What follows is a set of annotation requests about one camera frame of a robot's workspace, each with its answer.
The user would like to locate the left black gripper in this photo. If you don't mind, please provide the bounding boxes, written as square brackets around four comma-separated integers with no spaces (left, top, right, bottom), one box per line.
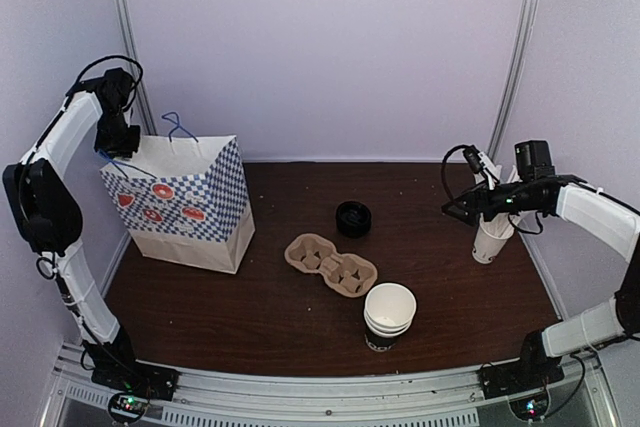
[94,104,140,160]

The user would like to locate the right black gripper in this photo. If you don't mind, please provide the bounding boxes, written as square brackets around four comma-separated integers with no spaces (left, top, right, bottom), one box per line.
[442,178,539,226]

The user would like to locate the blue checkered paper bag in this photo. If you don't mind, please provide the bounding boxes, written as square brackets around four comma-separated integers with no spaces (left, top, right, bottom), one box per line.
[100,112,255,274]

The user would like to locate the stack of paper coffee cups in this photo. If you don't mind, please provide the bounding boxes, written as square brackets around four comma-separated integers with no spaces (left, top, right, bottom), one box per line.
[363,283,417,352]

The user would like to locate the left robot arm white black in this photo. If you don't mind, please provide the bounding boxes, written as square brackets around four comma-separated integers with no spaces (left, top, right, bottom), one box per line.
[2,68,144,391]

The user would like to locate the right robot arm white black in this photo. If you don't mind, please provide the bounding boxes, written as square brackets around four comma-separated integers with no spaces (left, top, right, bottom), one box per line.
[440,140,639,389]

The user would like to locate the bundle of wrapped white straws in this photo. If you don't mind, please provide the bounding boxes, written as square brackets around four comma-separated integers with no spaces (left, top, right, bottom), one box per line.
[479,161,526,241]

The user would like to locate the white cup holding straws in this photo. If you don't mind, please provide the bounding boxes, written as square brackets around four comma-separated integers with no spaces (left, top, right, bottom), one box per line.
[472,222,514,264]

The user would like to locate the stack of black lids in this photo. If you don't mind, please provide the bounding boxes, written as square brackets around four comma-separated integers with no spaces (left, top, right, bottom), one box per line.
[335,201,372,238]

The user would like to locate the brown cardboard cup carrier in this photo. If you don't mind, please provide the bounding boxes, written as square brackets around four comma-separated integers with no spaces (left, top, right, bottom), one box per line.
[284,233,378,298]

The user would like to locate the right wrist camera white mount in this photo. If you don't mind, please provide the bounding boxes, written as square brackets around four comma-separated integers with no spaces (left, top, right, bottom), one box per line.
[463,145,502,190]

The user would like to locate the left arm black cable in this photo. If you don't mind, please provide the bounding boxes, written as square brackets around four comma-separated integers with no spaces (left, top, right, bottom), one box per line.
[67,54,144,113]

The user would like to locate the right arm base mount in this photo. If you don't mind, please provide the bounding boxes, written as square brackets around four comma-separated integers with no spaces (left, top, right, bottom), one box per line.
[478,361,565,399]

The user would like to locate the left aluminium frame post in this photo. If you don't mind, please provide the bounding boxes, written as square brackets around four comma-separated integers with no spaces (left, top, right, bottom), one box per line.
[114,0,157,134]

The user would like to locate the aluminium frame post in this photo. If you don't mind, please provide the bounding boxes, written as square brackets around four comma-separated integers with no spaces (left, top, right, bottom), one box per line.
[114,0,157,134]
[488,0,539,159]

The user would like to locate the aluminium front rail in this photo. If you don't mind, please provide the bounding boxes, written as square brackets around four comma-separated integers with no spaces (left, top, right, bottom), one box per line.
[39,341,621,427]

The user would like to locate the right aluminium frame post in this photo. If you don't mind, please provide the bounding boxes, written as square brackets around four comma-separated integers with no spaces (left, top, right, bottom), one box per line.
[488,0,539,159]

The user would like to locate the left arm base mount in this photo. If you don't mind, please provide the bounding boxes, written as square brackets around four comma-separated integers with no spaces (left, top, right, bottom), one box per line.
[91,363,179,401]

